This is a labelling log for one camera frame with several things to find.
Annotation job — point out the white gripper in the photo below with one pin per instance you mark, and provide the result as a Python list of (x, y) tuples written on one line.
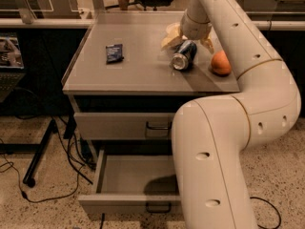
[(194, 30)]

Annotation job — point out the blue pepsi can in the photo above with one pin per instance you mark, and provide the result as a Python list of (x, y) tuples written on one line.
[(184, 55)]

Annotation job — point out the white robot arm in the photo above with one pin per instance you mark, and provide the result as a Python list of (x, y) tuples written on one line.
[(209, 132)]

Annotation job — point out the grey metal drawer cabinet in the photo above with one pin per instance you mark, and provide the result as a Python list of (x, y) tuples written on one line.
[(143, 82)]

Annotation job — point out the closed grey upper drawer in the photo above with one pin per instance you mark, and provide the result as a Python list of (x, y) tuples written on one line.
[(124, 126)]

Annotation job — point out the open grey lower drawer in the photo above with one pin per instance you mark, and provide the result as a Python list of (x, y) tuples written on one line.
[(133, 184)]

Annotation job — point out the orange fruit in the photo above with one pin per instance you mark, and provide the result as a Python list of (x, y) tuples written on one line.
[(220, 64)]

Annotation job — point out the dark blue snack packet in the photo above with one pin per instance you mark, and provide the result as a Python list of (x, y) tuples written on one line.
[(114, 53)]

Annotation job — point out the black laptop keyboard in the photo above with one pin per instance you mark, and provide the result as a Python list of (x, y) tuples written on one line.
[(8, 81)]

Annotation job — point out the black table leg stand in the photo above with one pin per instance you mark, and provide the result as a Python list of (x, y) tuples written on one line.
[(36, 148)]

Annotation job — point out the white horizontal rail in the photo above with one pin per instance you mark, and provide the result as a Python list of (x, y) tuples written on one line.
[(17, 23)]

